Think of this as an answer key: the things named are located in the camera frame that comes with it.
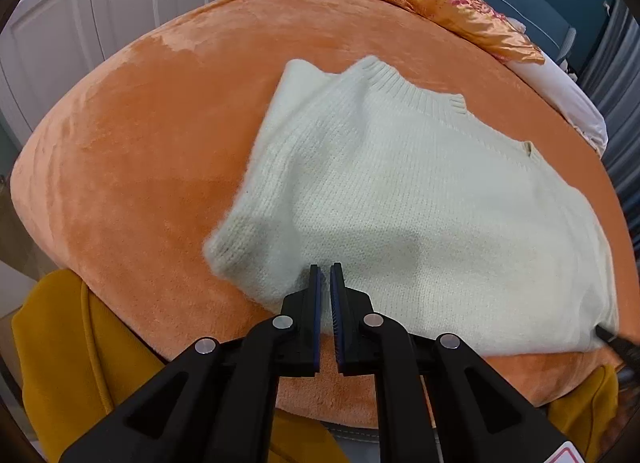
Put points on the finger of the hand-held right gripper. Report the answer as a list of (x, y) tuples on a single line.
[(622, 345)]

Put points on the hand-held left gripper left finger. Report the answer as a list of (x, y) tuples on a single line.
[(315, 323)]

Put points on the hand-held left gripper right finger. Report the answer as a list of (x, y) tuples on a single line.
[(336, 323)]

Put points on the cream knit cardigan red buttons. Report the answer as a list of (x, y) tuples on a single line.
[(400, 193)]

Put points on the grey bed base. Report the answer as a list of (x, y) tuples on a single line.
[(350, 433)]

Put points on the orange plush blanket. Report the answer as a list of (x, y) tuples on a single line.
[(150, 168)]

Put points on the grey curtain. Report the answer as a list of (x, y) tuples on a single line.
[(625, 118)]

